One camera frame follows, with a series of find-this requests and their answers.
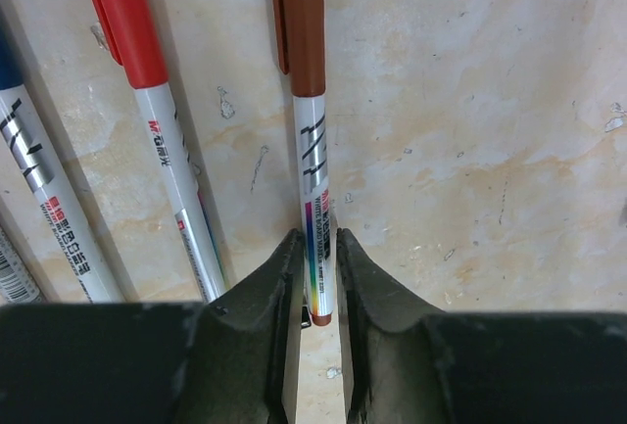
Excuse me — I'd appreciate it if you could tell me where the blue pen cap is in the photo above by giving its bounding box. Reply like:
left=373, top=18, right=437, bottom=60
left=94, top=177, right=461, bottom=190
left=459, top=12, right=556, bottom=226
left=0, top=33, right=24, bottom=90

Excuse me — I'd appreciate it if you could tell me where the white red-end marker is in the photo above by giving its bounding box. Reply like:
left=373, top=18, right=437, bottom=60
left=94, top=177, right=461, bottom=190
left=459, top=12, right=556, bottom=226
left=134, top=83, right=226, bottom=303

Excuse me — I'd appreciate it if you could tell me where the brown marker cap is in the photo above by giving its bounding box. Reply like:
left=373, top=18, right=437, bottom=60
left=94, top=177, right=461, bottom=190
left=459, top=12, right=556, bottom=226
left=272, top=0, right=325, bottom=98

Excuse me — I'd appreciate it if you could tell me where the red marker cap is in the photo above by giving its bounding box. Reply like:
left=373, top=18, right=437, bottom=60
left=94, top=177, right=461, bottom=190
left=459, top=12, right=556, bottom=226
left=92, top=0, right=168, bottom=89

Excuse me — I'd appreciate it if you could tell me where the red clear pen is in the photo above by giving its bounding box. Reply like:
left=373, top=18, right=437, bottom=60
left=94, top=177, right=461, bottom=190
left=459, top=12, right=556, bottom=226
left=0, top=230, right=47, bottom=304

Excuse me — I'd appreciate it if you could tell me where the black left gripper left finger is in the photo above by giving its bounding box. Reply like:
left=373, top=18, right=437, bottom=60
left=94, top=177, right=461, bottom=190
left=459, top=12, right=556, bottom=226
left=1, top=231, right=304, bottom=423

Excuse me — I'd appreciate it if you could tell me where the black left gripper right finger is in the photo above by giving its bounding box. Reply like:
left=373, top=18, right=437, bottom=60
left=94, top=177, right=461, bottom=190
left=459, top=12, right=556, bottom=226
left=336, top=229, right=626, bottom=423

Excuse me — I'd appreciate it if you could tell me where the white brown-end marker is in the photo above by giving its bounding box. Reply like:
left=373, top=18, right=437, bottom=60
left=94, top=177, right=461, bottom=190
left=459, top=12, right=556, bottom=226
left=293, top=95, right=335, bottom=327

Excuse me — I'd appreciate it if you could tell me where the white blue-end marker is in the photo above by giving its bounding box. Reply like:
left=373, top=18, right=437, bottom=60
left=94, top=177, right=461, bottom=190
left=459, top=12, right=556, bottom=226
left=1, top=85, right=124, bottom=303

